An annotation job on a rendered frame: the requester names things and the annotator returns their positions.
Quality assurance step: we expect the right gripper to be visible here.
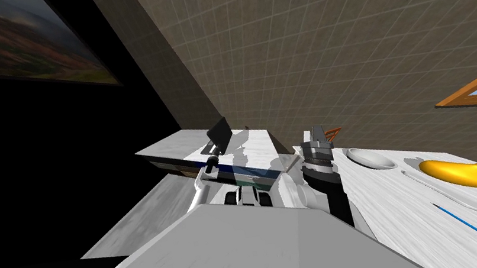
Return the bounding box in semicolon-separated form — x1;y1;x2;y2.
297;122;336;157

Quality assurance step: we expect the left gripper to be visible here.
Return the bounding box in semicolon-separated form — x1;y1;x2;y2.
195;115;237;160

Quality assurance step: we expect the white topped cabinet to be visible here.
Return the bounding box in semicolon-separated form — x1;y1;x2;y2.
132;112;306;213

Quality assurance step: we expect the white plate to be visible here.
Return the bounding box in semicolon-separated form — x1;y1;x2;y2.
345;140;399;177

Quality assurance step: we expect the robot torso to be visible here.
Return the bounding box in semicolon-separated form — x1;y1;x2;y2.
43;158;430;268

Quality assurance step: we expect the yellow rounded fruit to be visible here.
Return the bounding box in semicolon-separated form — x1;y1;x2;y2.
417;151;477;202

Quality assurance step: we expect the dark framed landscape picture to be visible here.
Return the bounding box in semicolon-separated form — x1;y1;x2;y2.
0;0;124;106

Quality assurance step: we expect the orange wire rack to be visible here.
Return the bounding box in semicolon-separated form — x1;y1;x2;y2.
320;125;346;146

